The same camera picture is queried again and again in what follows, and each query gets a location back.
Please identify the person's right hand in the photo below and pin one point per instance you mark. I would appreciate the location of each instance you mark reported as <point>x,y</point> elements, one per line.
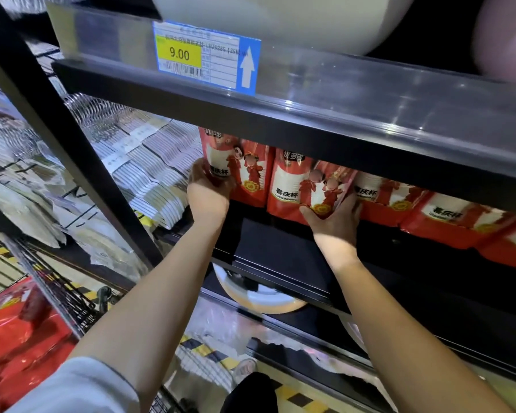
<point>337,232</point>

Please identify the person's left hand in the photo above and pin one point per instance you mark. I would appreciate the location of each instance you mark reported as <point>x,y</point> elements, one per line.
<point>207,202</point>

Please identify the person's left thumb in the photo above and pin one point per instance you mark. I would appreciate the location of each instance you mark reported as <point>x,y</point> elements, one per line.
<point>224,189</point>

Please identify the person's right thumb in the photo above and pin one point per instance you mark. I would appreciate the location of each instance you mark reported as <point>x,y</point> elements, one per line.
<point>310,212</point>

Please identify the red printed cup packet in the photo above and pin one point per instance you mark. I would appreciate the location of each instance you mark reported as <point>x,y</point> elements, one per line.
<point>249,167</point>
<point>387,202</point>
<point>511,249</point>
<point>292,184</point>
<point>451,219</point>

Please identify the person's right forearm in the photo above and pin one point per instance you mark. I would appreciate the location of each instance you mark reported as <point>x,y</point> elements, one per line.
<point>404,339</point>

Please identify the person's left forearm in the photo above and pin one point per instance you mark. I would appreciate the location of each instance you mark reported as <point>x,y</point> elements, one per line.
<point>155,309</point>

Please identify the row of clear cutlery packets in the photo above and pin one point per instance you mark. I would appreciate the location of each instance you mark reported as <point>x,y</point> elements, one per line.
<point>155,167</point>

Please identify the black metal shelf rack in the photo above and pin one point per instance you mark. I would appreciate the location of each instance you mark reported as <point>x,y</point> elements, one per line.
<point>284,124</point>

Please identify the stack of white paper plates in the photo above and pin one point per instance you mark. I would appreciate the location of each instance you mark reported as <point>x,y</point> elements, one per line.
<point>258,296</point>

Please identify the blue and yellow price tag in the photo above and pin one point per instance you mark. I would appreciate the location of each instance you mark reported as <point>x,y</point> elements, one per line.
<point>206,55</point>

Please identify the person's shoe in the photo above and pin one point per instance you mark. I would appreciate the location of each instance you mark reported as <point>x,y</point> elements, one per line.
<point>243,370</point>

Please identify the white round plate pack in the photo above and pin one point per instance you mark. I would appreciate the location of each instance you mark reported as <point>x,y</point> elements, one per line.
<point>292,17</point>

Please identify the person's black trouser leg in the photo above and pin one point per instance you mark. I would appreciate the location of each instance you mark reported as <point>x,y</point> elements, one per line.
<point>251,395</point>

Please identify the pile of white plastic packets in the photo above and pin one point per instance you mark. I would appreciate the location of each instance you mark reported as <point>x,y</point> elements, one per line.
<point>30,193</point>

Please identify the person's white sleeve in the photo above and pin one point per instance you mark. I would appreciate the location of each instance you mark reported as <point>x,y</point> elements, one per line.
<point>77,389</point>

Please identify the red shiny bags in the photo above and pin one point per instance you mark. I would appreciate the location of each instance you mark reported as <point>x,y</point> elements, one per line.
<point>21,344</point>

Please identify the pink round pack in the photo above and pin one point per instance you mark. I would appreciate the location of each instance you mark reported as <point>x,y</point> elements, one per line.
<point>505,38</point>

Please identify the clear plastic shelf rail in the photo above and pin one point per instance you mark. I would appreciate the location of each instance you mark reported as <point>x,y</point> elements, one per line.
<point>370,103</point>

